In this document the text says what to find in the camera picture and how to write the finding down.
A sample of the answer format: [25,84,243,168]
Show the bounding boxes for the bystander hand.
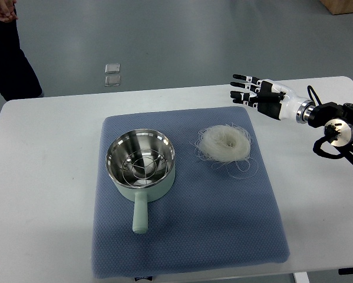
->
[0,0,18,23]

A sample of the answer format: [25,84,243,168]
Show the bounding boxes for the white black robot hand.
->
[230,74,315,124]

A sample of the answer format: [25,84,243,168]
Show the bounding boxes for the white vermicelli nest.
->
[193,124,259,180]

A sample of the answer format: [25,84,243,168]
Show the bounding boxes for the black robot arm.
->
[296,102,353,165]

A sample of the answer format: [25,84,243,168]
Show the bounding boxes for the mint green steel pot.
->
[105,129,176,234]

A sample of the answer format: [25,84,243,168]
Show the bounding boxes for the bystander dark trousers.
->
[0,21,44,101]

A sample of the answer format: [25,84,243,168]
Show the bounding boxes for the wooden box corner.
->
[320,0,353,15]

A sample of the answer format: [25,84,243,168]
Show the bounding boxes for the upper clear floor plate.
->
[105,63,120,74]

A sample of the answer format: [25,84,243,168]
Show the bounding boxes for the clear floor plate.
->
[105,63,120,74]
[105,75,121,87]

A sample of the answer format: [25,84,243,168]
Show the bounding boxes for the lower clear floor plate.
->
[105,75,121,87]

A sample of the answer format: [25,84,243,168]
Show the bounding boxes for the blue textured mat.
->
[92,106,289,278]

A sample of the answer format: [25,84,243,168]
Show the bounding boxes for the white table leg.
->
[293,272,310,283]

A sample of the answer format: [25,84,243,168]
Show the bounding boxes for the black table control panel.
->
[338,267,353,275]

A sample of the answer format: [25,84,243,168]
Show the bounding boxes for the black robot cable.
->
[306,85,322,106]

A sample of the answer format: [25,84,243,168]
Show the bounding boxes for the wire steaming rack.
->
[122,155,168,187]

